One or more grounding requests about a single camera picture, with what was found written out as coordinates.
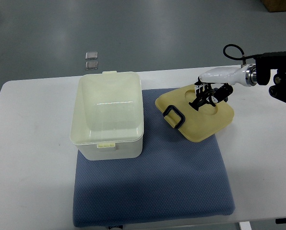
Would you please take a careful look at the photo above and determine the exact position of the blue padded mat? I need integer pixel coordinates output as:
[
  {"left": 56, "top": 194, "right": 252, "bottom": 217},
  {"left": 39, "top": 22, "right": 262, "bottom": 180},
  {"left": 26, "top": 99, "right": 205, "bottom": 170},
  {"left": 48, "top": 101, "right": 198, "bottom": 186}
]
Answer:
[{"left": 73, "top": 89, "right": 235, "bottom": 228}]

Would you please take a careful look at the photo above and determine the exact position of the lower metal floor plate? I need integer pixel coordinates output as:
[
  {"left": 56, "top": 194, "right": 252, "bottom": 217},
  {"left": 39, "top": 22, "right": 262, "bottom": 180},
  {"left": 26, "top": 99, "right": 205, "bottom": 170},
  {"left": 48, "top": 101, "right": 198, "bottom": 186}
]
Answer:
[{"left": 85, "top": 61, "right": 98, "bottom": 70}]

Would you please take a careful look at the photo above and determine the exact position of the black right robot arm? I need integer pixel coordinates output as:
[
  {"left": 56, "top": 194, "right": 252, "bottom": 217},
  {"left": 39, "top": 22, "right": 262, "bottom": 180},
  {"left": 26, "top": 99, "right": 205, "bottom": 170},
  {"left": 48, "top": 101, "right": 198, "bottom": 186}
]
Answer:
[{"left": 223, "top": 44, "right": 286, "bottom": 103}]

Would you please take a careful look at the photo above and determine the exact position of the white table leg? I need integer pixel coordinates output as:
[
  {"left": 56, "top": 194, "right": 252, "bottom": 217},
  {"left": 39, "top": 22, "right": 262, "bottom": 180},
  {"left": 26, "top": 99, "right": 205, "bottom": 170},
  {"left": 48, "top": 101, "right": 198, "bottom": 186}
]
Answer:
[{"left": 238, "top": 221, "right": 252, "bottom": 230}]

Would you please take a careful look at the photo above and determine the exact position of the white storage box body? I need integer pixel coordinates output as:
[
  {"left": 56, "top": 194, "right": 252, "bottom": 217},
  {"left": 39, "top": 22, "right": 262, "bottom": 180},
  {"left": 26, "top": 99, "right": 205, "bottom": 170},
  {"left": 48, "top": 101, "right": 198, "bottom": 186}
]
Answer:
[{"left": 70, "top": 71, "right": 144, "bottom": 161}]

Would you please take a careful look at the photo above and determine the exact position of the yellow storage box lid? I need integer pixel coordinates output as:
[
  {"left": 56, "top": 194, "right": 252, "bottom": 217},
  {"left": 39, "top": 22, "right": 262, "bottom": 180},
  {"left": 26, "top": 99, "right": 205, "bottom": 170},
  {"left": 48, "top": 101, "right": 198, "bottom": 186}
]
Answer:
[{"left": 155, "top": 85, "right": 234, "bottom": 142}]

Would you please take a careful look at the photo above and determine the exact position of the upper metal floor plate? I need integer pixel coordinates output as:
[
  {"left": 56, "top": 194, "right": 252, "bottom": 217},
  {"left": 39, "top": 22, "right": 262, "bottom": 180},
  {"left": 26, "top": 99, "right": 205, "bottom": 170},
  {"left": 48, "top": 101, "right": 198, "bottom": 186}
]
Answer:
[{"left": 85, "top": 51, "right": 98, "bottom": 60}]

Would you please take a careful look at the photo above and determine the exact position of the metal floor plate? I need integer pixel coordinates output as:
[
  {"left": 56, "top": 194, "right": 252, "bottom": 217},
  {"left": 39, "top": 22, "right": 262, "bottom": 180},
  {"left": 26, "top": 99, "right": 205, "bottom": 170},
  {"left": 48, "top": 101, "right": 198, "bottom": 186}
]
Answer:
[
  {"left": 85, "top": 51, "right": 98, "bottom": 60},
  {"left": 85, "top": 61, "right": 98, "bottom": 70}
]

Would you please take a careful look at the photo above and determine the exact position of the brown cardboard box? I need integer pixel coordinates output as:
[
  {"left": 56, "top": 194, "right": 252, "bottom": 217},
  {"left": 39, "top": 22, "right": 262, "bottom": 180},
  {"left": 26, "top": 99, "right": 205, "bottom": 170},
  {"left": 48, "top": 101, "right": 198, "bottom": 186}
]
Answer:
[{"left": 261, "top": 0, "right": 286, "bottom": 12}]

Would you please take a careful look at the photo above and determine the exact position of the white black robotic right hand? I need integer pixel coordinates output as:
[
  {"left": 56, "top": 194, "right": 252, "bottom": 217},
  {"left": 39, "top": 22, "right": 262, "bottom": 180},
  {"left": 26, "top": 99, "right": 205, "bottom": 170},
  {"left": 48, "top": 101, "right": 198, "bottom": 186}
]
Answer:
[{"left": 189, "top": 64, "right": 257, "bottom": 111}]

